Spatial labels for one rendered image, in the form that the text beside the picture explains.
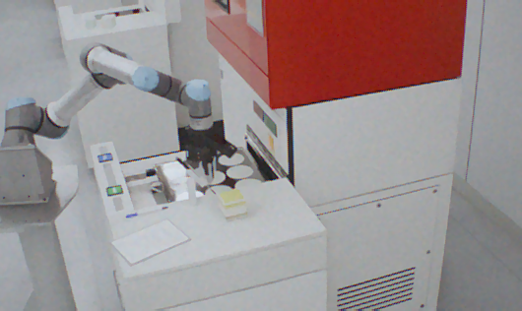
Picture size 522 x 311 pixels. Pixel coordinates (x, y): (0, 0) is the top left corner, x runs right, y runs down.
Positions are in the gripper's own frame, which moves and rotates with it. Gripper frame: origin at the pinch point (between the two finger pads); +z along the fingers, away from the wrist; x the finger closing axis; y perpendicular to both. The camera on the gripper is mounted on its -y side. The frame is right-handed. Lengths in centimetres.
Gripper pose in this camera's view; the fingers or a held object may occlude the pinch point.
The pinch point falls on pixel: (212, 180)
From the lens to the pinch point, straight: 223.3
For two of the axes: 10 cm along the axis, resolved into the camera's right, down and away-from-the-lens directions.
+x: -3.5, 4.6, -8.2
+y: -9.3, -1.3, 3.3
